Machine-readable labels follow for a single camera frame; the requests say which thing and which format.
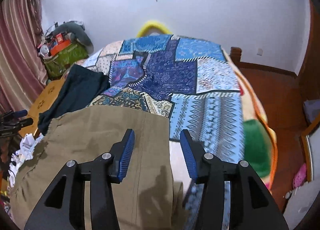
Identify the white wall socket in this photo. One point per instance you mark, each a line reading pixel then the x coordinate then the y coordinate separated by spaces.
pixel 260 52

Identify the yellow foam bed rail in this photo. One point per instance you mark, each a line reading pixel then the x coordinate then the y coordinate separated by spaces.
pixel 152 26

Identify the khaki olive shorts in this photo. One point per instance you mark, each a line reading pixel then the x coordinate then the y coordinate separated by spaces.
pixel 82 136

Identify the blue patchwork bedspread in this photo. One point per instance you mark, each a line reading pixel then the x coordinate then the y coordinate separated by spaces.
pixel 189 82

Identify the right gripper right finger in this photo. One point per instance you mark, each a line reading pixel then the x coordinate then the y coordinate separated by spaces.
pixel 252 205

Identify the grey plush toy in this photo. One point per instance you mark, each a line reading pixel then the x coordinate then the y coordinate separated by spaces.
pixel 77 33

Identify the green patterned storage bag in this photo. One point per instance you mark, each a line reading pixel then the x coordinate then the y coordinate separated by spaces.
pixel 59 63

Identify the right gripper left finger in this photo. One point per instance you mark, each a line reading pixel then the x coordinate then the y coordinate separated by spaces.
pixel 62 204

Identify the orange red box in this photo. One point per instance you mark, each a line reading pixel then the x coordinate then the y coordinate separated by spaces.
pixel 58 43

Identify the striped pink curtain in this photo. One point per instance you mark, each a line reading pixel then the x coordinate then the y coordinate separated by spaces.
pixel 23 75

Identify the dark navy folded garment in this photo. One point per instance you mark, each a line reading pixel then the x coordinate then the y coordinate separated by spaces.
pixel 81 86

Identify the pink slipper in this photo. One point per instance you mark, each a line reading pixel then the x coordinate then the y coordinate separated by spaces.
pixel 300 177

